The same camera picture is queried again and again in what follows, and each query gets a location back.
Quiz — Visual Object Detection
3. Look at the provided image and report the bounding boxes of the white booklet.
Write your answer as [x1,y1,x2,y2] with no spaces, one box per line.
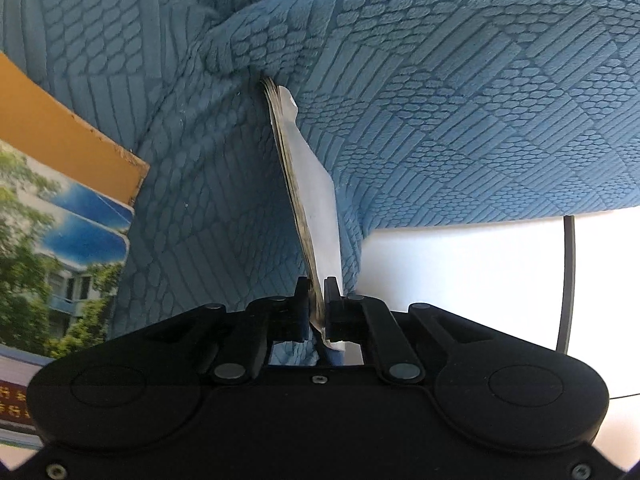
[262,78,346,352]

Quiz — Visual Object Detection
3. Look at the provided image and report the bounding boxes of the photo cover booklet back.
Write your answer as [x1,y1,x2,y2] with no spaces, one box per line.
[1,143,134,450]

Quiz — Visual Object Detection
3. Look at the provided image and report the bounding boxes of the purple cover book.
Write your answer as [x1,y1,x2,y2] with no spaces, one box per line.
[1,55,149,206]

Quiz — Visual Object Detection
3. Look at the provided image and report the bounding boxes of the blue textured sofa cover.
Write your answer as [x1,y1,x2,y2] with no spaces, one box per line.
[1,0,639,337]

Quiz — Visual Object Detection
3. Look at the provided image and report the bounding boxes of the black curved metal rail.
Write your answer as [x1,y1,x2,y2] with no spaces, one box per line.
[555,216,577,354]

